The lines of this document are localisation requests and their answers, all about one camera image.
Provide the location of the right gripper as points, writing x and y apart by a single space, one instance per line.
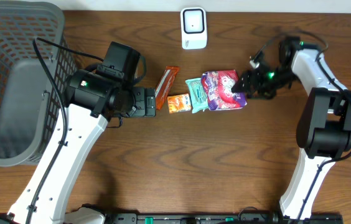
254 76

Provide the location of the small orange packet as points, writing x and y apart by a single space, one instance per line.
179 103

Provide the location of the green wipes packet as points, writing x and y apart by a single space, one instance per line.
198 95

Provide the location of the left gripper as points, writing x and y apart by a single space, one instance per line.
146 101

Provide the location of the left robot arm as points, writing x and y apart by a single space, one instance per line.
91 100

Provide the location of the orange snack bar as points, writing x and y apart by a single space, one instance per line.
164 85

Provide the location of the grey plastic basket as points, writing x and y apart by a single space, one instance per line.
33 58

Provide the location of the white barcode scanner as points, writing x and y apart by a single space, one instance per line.
194 32

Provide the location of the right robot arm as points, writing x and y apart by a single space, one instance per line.
323 133

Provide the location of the purple red snack pack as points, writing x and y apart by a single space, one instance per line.
218 87

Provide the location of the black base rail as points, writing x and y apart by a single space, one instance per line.
247 216

